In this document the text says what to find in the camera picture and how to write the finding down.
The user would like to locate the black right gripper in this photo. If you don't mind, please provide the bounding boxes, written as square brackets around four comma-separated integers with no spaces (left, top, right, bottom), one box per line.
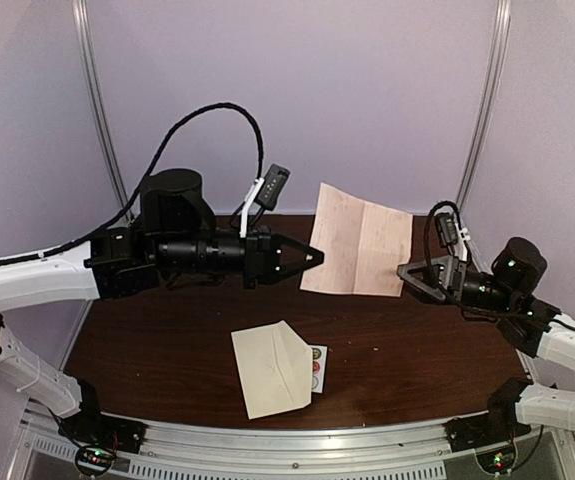
[390,255,518,313]

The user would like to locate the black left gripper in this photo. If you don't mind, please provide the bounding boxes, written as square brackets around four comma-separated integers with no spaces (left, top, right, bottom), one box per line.
[156,225,326,294]

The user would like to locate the lined stationery sheet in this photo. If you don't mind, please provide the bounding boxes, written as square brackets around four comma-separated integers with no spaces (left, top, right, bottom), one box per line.
[300,183,413,298]

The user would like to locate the cream envelope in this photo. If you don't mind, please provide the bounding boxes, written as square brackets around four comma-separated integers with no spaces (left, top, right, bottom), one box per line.
[231,320,313,420]

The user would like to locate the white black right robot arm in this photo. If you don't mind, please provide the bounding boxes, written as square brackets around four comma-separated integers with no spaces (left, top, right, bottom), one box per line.
[397,237,575,442]

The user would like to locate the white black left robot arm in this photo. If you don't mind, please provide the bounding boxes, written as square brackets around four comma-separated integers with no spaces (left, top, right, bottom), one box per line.
[0,165,324,444]

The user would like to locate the white sticker sheet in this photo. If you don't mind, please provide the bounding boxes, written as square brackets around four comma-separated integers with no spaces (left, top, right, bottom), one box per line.
[310,345,328,394]

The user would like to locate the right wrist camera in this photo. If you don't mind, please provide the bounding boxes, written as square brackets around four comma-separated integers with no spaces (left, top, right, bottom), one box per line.
[434,213,471,263]

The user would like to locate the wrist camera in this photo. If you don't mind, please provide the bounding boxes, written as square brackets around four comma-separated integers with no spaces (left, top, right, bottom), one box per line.
[238,164,291,238]
[434,213,471,263]

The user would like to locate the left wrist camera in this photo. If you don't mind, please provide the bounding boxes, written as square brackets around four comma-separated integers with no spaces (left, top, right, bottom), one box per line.
[238,164,291,238]

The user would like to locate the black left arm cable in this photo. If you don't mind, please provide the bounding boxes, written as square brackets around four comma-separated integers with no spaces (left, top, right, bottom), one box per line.
[41,101,267,261]

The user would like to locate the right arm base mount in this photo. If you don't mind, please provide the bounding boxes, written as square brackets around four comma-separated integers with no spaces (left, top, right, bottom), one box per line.
[444,398,532,477]

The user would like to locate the aluminium front rail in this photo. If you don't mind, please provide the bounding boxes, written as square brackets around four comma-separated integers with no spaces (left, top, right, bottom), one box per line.
[3,400,575,479]

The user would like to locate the aluminium frame post rear right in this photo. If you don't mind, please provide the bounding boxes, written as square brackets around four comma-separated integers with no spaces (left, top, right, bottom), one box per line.
[456,0,512,210]

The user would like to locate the aluminium frame post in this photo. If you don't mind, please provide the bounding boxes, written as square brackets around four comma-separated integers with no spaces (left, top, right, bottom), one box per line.
[456,0,512,210]
[72,0,128,208]

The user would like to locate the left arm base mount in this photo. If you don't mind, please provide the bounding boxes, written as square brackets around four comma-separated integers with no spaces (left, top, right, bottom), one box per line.
[56,399,146,474]

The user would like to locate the aluminium frame post rear left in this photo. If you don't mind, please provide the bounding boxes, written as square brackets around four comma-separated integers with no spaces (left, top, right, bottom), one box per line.
[72,0,128,208]

